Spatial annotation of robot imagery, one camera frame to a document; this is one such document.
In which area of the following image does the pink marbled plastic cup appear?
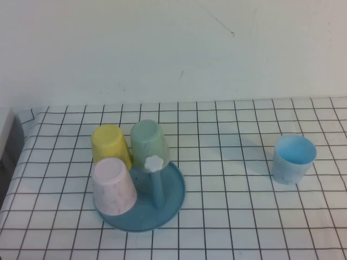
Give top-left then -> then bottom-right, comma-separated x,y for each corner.
91,158 -> 138,217

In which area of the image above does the green marbled plastic cup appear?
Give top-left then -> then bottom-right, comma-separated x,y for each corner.
130,119 -> 170,174

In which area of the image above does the yellow plastic cup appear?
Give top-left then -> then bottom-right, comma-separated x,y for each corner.
91,125 -> 133,170

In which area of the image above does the blue cup stand with pegs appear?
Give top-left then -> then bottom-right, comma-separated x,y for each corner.
94,155 -> 187,233

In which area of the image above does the blue marbled plastic cup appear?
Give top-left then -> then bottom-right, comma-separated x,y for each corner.
272,134 -> 318,186

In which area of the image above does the white black-grid tablecloth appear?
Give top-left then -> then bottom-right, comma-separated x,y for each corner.
0,97 -> 347,260

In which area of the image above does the dark grey furniture piece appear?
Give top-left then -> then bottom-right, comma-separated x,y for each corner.
0,115 -> 27,203

